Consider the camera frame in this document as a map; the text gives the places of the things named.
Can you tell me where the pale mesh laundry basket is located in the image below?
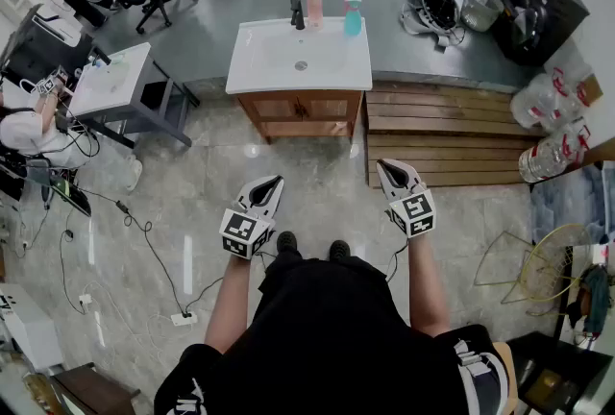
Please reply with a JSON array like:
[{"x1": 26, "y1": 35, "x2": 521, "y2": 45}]
[{"x1": 459, "y1": 0, "x2": 505, "y2": 33}]

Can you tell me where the person's left black shoe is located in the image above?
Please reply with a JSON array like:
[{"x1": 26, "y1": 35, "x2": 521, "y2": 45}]
[{"x1": 276, "y1": 231, "x2": 300, "y2": 256}]

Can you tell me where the black faucet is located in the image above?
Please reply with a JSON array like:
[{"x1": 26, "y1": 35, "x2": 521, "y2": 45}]
[{"x1": 289, "y1": 0, "x2": 308, "y2": 32}]

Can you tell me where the black floor cable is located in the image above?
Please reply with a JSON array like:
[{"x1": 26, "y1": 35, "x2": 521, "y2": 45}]
[{"x1": 76, "y1": 185, "x2": 199, "y2": 319}]

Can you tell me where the thin wire frame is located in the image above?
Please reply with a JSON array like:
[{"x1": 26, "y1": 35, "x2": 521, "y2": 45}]
[{"x1": 473, "y1": 230, "x2": 535, "y2": 290}]

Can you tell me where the wooden stool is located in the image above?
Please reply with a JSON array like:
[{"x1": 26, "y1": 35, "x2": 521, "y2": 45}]
[{"x1": 492, "y1": 340, "x2": 520, "y2": 415}]

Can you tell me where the black open crate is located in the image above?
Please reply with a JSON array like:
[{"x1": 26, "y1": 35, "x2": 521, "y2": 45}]
[{"x1": 507, "y1": 330, "x2": 615, "y2": 415}]

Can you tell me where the person's left forearm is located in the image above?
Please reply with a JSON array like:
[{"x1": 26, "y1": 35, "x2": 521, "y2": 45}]
[{"x1": 204, "y1": 252, "x2": 268, "y2": 354}]

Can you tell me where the person's black clothing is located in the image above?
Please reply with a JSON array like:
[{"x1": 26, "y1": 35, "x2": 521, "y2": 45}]
[{"x1": 153, "y1": 253, "x2": 510, "y2": 415}]

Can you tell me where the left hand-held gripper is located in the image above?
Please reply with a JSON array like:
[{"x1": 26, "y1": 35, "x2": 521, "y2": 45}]
[{"x1": 219, "y1": 175, "x2": 285, "y2": 260}]

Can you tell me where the teal garment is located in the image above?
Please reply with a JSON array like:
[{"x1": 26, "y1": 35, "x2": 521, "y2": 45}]
[{"x1": 578, "y1": 264, "x2": 612, "y2": 335}]

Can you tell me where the grey backpack with cables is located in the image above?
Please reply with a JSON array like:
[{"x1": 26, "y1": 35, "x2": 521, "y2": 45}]
[{"x1": 400, "y1": 0, "x2": 468, "y2": 52}]

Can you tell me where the blue grey cloth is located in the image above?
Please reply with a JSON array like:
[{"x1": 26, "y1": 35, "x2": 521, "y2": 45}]
[{"x1": 529, "y1": 161, "x2": 612, "y2": 244}]

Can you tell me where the person's black shoe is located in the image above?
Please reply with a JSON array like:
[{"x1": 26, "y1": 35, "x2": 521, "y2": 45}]
[
  {"x1": 328, "y1": 239, "x2": 352, "y2": 263},
  {"x1": 276, "y1": 231, "x2": 300, "y2": 256}
]

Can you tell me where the small white sink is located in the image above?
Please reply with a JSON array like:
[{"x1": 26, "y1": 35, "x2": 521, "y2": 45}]
[{"x1": 68, "y1": 41, "x2": 153, "y2": 117}]

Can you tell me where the black washing machine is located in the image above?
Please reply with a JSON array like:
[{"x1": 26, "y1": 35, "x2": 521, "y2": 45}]
[{"x1": 490, "y1": 0, "x2": 592, "y2": 67}]

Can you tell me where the person's right forearm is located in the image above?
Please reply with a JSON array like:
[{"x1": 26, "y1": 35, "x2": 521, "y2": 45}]
[{"x1": 406, "y1": 233, "x2": 453, "y2": 338}]

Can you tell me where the pink soap dispenser bottle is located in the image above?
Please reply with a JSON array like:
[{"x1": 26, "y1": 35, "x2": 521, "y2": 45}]
[{"x1": 306, "y1": 0, "x2": 325, "y2": 31}]

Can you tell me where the grey sink stand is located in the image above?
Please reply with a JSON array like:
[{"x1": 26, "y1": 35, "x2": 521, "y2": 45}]
[{"x1": 76, "y1": 58, "x2": 202, "y2": 150}]

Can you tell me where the black equipment case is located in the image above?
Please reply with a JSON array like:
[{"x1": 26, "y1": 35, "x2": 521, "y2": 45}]
[{"x1": 0, "y1": 3, "x2": 96, "y2": 88}]

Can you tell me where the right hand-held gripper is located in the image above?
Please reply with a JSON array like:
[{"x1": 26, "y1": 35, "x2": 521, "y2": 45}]
[{"x1": 375, "y1": 158, "x2": 436, "y2": 240}]

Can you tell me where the dark brown box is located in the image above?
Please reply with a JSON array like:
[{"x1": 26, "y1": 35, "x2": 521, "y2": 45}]
[{"x1": 49, "y1": 362, "x2": 141, "y2": 415}]

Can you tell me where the wooden slatted platform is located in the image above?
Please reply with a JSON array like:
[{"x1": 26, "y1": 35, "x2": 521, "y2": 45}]
[{"x1": 363, "y1": 80, "x2": 550, "y2": 189}]

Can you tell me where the yellow wire chair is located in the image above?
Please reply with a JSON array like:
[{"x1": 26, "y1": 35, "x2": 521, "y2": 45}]
[{"x1": 501, "y1": 223, "x2": 597, "y2": 317}]

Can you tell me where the teal soap dispenser bottle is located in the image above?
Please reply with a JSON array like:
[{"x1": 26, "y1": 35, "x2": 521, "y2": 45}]
[{"x1": 342, "y1": 0, "x2": 363, "y2": 37}]

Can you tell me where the wooden vanity cabinet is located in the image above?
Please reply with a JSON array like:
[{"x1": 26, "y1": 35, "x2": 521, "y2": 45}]
[{"x1": 235, "y1": 88, "x2": 365, "y2": 146}]

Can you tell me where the clear plastic water jug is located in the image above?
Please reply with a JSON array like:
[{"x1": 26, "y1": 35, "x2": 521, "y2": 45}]
[
  {"x1": 508, "y1": 65, "x2": 604, "y2": 136},
  {"x1": 517, "y1": 116, "x2": 593, "y2": 184}
]

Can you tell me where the white cabinet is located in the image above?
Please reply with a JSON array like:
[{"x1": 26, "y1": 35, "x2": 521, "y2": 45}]
[{"x1": 0, "y1": 282, "x2": 64, "y2": 372}]

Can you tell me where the person's right black shoe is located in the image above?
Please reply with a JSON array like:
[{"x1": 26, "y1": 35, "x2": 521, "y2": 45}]
[{"x1": 328, "y1": 239, "x2": 352, "y2": 263}]

